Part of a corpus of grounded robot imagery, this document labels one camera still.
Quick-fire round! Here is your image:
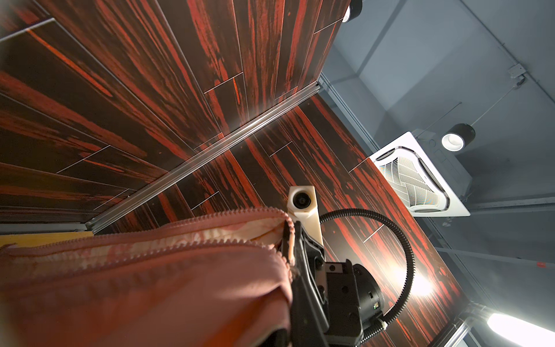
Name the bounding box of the black corrugated right cable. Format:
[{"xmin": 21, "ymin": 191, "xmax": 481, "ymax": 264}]
[{"xmin": 318, "ymin": 207, "xmax": 416, "ymax": 346}]

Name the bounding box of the bright ceiling light bar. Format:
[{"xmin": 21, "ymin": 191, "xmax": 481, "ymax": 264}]
[{"xmin": 487, "ymin": 313, "xmax": 554, "ymax": 346}]

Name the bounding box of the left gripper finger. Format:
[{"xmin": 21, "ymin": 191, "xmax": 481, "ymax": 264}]
[{"xmin": 281, "ymin": 221, "xmax": 330, "ymax": 346}]

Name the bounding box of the pink zip jacket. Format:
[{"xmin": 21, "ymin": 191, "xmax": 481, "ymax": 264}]
[{"xmin": 1, "ymin": 208, "xmax": 296, "ymax": 346}]

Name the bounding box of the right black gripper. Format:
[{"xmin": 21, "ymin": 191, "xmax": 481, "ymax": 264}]
[{"xmin": 312, "ymin": 257, "xmax": 384, "ymax": 346}]

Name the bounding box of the black ceiling spotlight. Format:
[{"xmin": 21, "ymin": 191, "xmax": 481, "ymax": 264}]
[{"xmin": 441, "ymin": 123, "xmax": 476, "ymax": 152}]

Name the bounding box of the white ceiling air conditioner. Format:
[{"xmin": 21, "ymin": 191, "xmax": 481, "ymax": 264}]
[{"xmin": 370, "ymin": 130, "xmax": 472, "ymax": 218}]

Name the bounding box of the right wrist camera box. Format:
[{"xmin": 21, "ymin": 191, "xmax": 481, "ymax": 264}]
[{"xmin": 287, "ymin": 186, "xmax": 324, "ymax": 247}]

